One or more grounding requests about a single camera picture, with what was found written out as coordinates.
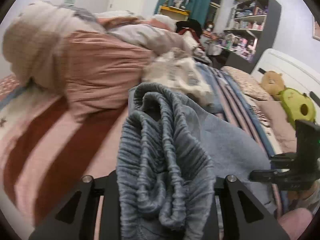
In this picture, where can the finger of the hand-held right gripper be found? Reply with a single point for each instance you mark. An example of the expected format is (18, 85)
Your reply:
(283, 159)
(268, 176)

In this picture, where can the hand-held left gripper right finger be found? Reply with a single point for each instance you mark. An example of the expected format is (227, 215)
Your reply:
(230, 190)

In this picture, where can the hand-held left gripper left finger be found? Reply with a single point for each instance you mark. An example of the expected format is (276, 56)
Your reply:
(110, 205)

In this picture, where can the grey pants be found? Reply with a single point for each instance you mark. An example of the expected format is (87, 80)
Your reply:
(162, 155)

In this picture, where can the beige pillow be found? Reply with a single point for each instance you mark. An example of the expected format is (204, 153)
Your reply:
(277, 122)

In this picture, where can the green avocado plush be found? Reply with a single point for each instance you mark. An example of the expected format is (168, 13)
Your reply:
(298, 107)

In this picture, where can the person's leg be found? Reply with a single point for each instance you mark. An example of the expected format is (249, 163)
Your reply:
(295, 223)

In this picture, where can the white headboard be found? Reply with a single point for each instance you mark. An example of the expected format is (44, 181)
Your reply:
(287, 65)

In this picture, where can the floral pillow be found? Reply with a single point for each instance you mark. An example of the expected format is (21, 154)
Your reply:
(246, 83)

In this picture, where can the dark bookshelf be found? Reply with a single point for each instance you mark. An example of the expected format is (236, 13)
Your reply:
(271, 25)

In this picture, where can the light blue crumpled clothing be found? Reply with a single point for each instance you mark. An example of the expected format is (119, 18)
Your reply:
(180, 72)

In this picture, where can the pink and beige duvet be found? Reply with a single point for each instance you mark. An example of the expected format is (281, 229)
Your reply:
(100, 67)

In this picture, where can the wig head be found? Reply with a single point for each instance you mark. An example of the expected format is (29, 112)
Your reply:
(210, 27)

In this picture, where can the red patterned bed sheet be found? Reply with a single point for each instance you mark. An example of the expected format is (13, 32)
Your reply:
(7, 86)

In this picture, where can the pile of clothes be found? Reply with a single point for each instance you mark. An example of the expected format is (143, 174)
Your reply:
(187, 30)

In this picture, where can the window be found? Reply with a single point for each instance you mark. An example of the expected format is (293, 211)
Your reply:
(216, 2)

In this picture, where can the yellow shelf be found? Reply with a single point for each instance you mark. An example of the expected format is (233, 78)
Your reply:
(175, 11)

